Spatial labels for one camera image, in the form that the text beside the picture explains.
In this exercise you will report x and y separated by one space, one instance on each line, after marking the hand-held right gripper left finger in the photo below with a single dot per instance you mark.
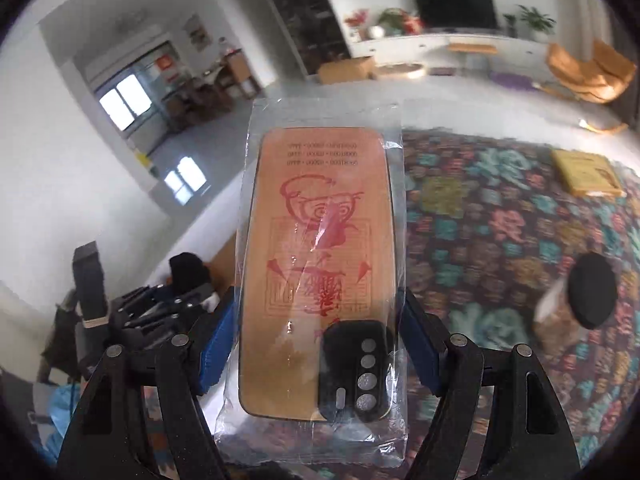
217 350

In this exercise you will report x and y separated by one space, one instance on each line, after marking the tall black display cabinet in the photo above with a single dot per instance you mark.
305 15

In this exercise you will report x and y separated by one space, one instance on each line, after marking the framed wall picture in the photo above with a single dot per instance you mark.
196 32

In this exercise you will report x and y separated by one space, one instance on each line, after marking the round white vase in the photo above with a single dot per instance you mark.
376 32

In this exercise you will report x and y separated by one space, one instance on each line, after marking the black flat television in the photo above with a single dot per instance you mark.
455 7

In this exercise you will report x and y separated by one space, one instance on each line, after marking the purple floor mat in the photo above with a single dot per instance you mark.
512 81

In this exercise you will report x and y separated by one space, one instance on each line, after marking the large potted plant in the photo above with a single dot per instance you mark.
536 22

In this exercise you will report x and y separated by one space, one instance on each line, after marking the red flowers in vase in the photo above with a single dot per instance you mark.
356 21

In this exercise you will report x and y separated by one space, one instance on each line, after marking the blue cloth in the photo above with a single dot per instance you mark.
57 415

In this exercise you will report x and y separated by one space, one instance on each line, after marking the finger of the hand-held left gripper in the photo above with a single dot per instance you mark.
170 319
160 296

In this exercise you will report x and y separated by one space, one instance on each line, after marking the flat yellow box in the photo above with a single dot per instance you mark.
587 172

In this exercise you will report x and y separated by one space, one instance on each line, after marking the colourful printed blanket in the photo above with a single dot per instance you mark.
480 240

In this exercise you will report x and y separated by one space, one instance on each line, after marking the packaged wooden phone case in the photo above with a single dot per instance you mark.
320 240

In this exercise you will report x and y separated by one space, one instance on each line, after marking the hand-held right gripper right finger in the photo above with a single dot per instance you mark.
420 345

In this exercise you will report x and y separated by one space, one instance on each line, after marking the round wooden board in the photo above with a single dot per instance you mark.
400 71

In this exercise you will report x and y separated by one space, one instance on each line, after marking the white television cabinet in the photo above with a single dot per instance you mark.
430 47

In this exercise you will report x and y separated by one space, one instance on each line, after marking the wooden dining chair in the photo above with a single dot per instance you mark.
239 72

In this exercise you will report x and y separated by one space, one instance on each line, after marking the clear jar with black lid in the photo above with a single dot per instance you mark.
592 290

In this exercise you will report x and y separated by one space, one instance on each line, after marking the small potted plant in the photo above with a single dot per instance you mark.
510 25

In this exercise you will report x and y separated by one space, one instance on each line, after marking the orange lounge chair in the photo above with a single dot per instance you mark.
585 72

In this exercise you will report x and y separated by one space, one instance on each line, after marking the wooden bench with black legs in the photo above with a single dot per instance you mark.
472 49

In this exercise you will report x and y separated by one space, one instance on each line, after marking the bushy green plant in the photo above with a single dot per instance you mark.
390 20

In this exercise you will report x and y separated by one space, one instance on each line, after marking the black knit hat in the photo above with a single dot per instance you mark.
189 270

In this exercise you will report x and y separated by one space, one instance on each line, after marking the brown cardboard box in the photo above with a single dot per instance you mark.
345 71

